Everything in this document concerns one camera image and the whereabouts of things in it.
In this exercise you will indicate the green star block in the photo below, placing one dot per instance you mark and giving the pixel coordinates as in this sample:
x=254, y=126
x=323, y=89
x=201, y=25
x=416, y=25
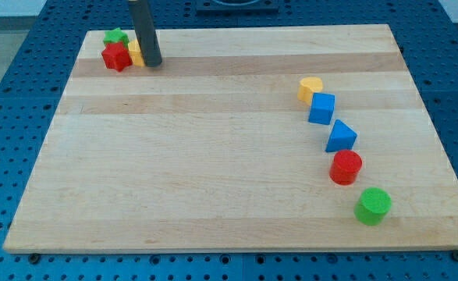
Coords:
x=115, y=36

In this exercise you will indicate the green cylinder block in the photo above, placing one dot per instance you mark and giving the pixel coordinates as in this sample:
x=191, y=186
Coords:
x=372, y=206

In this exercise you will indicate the blue triangle block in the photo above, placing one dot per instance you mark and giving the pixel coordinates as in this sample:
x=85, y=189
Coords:
x=342, y=137

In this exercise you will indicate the red star block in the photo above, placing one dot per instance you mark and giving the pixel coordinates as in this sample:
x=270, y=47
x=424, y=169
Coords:
x=116, y=56

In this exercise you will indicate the blue cube block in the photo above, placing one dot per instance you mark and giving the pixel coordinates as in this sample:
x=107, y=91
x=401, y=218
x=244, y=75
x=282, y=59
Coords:
x=322, y=108

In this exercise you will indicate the red cylinder block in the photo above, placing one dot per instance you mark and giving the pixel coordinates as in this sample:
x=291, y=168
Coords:
x=345, y=167

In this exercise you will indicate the wooden board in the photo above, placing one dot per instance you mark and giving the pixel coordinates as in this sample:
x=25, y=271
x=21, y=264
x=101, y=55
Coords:
x=212, y=151

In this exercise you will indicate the yellow block behind tool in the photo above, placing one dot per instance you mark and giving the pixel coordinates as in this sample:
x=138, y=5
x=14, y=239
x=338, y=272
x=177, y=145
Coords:
x=135, y=53

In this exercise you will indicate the yellow heart block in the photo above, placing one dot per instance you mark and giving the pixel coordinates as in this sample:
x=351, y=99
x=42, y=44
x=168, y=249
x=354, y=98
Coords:
x=307, y=87

